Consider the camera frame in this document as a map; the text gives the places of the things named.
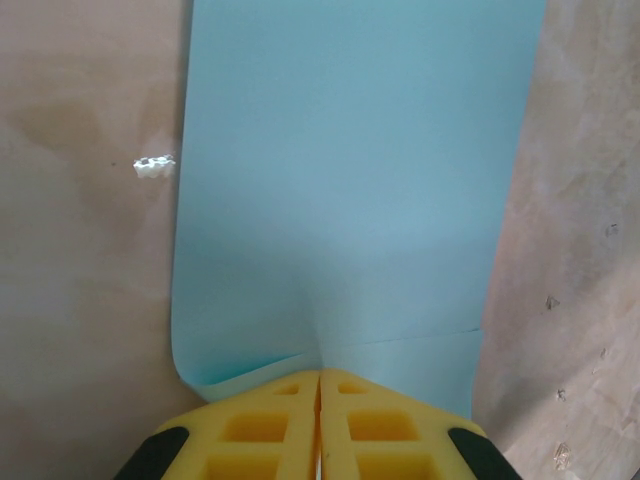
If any white foam crumb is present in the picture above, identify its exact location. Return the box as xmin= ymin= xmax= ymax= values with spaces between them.
xmin=132 ymin=153 xmax=176 ymax=180

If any light blue cloth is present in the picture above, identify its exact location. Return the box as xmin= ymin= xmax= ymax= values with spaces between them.
xmin=168 ymin=0 xmax=547 ymax=431

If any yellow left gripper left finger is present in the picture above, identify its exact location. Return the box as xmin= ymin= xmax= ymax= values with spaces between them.
xmin=114 ymin=369 xmax=321 ymax=480

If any clear adhesive tape piece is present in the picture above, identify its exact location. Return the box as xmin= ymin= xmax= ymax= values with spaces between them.
xmin=552 ymin=442 xmax=574 ymax=471

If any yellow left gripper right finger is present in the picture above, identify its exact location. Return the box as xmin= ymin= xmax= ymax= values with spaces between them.
xmin=322 ymin=368 xmax=521 ymax=480

